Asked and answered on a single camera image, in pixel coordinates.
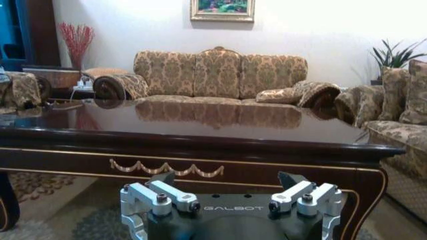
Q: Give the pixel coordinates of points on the blue cabinet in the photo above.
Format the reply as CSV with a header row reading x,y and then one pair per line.
x,y
15,35

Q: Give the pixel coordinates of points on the patterned three-seat sofa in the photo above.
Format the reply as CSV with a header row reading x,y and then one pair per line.
x,y
216,75

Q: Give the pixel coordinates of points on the framed landscape painting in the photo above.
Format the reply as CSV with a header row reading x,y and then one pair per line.
x,y
222,8

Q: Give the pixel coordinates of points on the white power strip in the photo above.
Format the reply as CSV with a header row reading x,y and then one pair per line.
x,y
83,83

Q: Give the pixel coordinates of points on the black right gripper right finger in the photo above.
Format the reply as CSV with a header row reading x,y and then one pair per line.
x,y
300,193

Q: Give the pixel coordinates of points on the patterned side sofa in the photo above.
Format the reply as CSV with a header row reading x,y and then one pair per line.
x,y
396,120

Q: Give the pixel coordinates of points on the patterned armchair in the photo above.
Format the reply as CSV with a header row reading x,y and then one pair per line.
x,y
20,90

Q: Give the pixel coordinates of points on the dark wooden coffee table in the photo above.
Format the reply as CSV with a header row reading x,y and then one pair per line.
x,y
200,130

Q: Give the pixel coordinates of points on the patterned throw pillow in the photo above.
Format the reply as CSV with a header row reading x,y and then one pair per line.
x,y
278,95

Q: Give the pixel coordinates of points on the red dried branches vase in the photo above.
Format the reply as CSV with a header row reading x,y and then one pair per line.
x,y
76,42

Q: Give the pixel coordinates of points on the dark wooden side table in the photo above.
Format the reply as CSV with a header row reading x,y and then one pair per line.
x,y
56,77

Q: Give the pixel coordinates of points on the patterned square cushion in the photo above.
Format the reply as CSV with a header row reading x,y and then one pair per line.
x,y
415,95
394,93

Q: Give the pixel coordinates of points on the patterned floor rug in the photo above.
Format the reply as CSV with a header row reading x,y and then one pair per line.
x,y
49,200

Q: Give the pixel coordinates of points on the green potted plant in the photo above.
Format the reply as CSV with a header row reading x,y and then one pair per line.
x,y
395,56

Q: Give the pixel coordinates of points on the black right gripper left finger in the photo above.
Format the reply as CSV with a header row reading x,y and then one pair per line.
x,y
156,192

